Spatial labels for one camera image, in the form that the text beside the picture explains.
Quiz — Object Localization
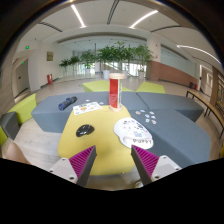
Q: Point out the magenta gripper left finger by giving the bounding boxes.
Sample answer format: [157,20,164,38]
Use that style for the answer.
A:
[49,146,97,187]

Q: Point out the wooden bench with black legs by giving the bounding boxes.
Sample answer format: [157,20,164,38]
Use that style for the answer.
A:
[186,89,224,137]

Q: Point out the lime green seat block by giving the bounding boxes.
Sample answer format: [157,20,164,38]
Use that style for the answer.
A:
[9,94,37,124]

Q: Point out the potted green indoor plants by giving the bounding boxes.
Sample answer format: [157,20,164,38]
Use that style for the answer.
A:
[59,41,153,72]

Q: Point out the yellow hexagonal table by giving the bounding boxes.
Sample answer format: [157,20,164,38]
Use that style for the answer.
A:
[58,106,134,175]

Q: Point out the white printed paper sheet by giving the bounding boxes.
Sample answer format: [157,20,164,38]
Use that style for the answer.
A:
[73,102,101,115]

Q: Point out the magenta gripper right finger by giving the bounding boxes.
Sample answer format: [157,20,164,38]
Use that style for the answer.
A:
[131,145,181,185]

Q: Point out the red fire extinguisher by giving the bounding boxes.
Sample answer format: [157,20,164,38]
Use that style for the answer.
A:
[47,74,53,84]

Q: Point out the red white cylindrical container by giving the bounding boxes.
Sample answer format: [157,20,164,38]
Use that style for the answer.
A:
[109,73,125,112]

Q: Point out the black computer mouse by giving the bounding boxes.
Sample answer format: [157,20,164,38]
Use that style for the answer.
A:
[76,124,94,137]

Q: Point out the grey modular sofa bench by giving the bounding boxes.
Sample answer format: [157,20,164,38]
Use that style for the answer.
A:
[31,92,210,167]

